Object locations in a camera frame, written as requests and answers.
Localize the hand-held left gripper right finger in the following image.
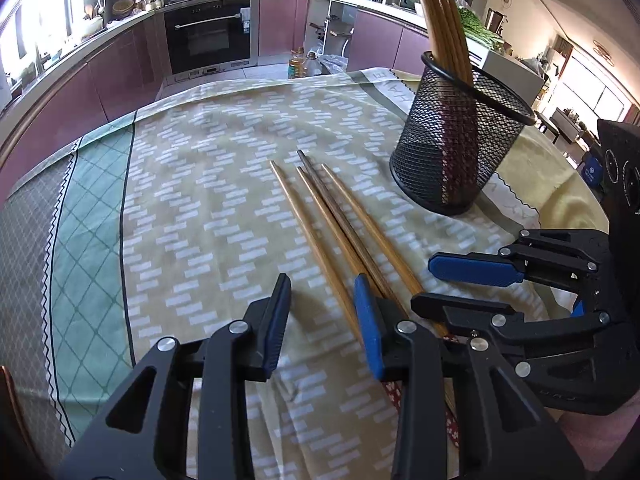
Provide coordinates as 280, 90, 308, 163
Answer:
353, 274, 586, 480

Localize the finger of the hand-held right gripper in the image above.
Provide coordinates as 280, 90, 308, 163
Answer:
428, 229, 610, 311
411, 291, 626, 416

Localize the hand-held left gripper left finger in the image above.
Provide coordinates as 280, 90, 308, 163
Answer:
57, 273, 292, 480

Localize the black mesh utensil holder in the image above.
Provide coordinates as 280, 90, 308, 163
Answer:
389, 51, 537, 217

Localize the person's right forearm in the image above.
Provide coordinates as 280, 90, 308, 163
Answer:
556, 400, 640, 480

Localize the patterned green beige tablecloth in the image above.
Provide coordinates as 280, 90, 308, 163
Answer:
0, 67, 608, 480

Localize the bunch of green vegetables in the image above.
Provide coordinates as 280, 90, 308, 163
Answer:
457, 7, 503, 51

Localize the pink island base cabinet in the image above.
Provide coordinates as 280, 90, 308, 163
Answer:
345, 10, 431, 71

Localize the black built-in oven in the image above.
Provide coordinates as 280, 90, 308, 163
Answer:
164, 0, 252, 76

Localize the narrow pink base cabinet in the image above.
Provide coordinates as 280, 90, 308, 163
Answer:
258, 0, 309, 58

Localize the long pink base cabinet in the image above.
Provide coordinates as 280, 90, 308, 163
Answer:
0, 10, 166, 181

